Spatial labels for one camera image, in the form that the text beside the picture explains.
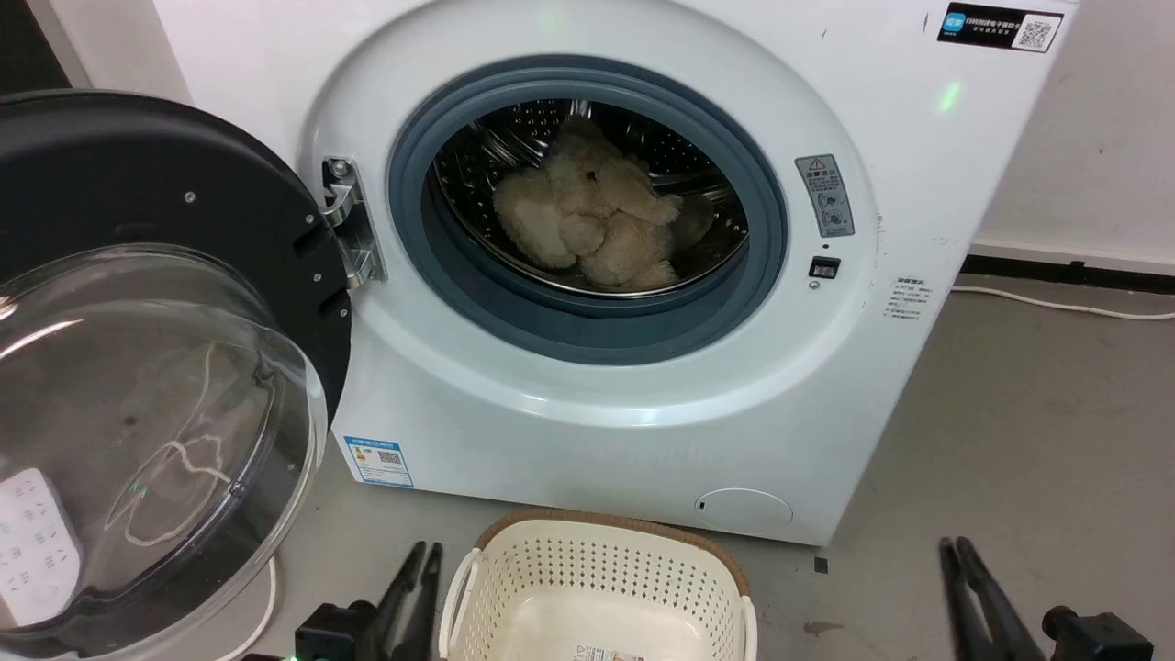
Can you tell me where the grey rubber door gasket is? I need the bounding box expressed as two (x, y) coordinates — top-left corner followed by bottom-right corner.
(387, 55), (789, 366)

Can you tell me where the white front-load washing machine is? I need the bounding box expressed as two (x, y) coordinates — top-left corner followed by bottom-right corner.
(151, 0), (1080, 547)

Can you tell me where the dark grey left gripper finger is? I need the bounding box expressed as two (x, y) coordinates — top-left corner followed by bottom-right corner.
(367, 542), (427, 661)
(395, 543), (442, 661)

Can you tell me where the black washer door, clear dome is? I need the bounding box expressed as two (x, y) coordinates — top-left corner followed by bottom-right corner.
(0, 89), (353, 661)

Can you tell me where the metal door hinge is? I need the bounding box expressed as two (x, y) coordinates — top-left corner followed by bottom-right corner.
(321, 158), (387, 291)

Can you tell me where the round white filter cover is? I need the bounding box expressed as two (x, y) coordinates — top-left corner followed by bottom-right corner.
(695, 487), (794, 532)

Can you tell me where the beige plush teddy bear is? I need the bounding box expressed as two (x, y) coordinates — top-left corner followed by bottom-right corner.
(493, 119), (686, 293)

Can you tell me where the grey warning label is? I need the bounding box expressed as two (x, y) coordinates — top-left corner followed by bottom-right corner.
(795, 154), (856, 240)

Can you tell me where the white floor cable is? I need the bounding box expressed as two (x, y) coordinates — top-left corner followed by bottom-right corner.
(216, 555), (279, 661)
(950, 286), (1175, 321)

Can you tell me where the cream perforated laundry basket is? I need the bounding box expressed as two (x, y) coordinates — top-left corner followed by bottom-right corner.
(439, 510), (758, 661)

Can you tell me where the blue energy label sticker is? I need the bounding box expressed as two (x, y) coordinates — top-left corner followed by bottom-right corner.
(343, 435), (414, 488)

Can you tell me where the white power strip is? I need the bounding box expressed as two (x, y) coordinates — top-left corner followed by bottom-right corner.
(0, 468), (84, 627)

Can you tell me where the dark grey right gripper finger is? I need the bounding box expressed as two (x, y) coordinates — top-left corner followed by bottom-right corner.
(957, 538), (1047, 661)
(940, 540), (997, 661)

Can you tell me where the black QR code sticker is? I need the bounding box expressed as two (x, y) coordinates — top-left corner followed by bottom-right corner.
(937, 3), (1064, 54)

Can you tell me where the steel perforated washer drum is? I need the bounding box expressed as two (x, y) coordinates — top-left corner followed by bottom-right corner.
(427, 96), (749, 297)

